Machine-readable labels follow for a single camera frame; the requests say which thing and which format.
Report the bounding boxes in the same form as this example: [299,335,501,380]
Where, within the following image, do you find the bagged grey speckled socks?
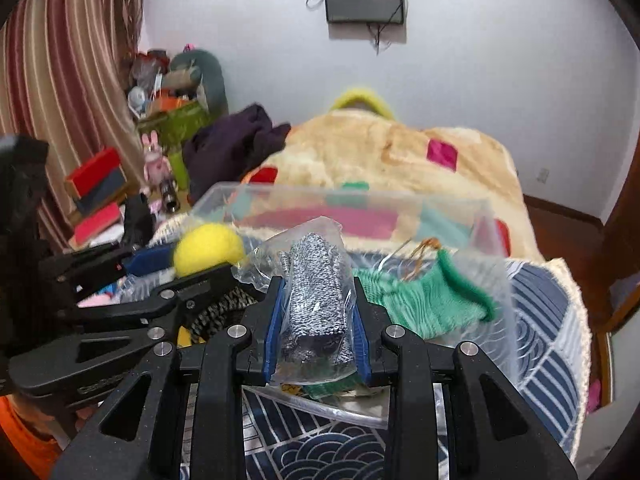
[232,217,357,386]

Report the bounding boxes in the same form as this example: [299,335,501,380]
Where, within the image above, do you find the red box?
[64,148,120,200]

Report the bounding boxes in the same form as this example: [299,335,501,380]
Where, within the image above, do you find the green knitted sock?
[354,249,497,339]

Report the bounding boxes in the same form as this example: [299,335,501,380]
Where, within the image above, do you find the green dinosaur plush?
[162,49,229,117]

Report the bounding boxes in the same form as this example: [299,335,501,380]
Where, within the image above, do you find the green cardboard box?
[137,102,213,154]

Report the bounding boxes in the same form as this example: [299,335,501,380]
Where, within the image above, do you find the wooden door frame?
[594,144,639,332]

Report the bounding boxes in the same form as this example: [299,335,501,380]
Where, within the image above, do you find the beige plush blanket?
[259,110,544,262]

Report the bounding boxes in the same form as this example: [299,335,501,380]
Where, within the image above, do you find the striped pink curtain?
[1,0,143,249]

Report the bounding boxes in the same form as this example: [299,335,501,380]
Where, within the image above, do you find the yellow green fuzzy plush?
[330,87,395,120]

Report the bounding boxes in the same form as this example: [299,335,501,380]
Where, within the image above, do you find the dark purple garment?
[182,104,291,204]

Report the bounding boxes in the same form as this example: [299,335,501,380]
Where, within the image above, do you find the clear plastic storage bin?
[184,183,518,380]

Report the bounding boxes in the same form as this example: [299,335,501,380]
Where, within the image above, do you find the blue white patterned bedspread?
[150,213,594,480]

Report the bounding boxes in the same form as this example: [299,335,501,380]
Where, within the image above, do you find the pink bunny toy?
[141,130,172,192]

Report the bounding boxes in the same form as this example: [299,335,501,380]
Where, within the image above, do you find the yellow felt ball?
[172,223,245,278]

